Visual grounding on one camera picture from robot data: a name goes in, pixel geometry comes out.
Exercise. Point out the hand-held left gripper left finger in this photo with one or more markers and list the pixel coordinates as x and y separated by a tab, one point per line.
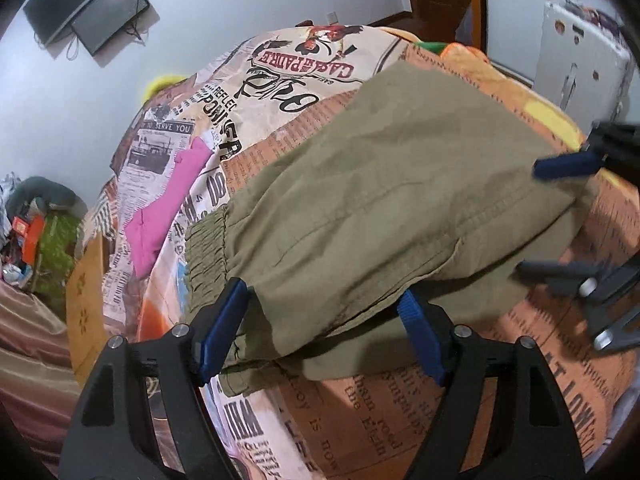
226	327

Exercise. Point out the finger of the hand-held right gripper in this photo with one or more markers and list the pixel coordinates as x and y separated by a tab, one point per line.
555	272
565	166

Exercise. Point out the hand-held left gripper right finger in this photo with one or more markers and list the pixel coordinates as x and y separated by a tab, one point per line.
420	342

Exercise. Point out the olive green pants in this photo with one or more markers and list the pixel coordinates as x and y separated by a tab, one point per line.
375	185

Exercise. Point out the white panel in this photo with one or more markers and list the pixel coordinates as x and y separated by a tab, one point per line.
575	50

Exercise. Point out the pink cloth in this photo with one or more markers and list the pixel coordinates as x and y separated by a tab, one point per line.
160	220

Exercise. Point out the orange and green cloth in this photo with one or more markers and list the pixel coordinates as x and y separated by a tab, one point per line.
460	52

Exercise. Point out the green storage bin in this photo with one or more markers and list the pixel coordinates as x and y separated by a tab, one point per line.
55	250

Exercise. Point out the orange box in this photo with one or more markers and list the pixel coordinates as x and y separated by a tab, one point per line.
32	235

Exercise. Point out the grey plush pillow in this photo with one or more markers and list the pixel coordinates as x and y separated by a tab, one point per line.
45	187

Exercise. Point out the newspaper print bed sheet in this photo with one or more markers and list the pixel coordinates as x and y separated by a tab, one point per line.
280	80

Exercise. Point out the pile of clothes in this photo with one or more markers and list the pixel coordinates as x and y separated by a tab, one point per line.
7	195

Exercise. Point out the wooden bedpost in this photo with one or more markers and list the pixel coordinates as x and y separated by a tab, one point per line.
306	23

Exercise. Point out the white wall socket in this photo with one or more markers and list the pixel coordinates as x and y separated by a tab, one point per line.
331	16

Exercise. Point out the small black wall monitor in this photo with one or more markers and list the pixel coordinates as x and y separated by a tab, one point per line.
107	15

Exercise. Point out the black wall television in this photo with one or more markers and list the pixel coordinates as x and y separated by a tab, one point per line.
65	0

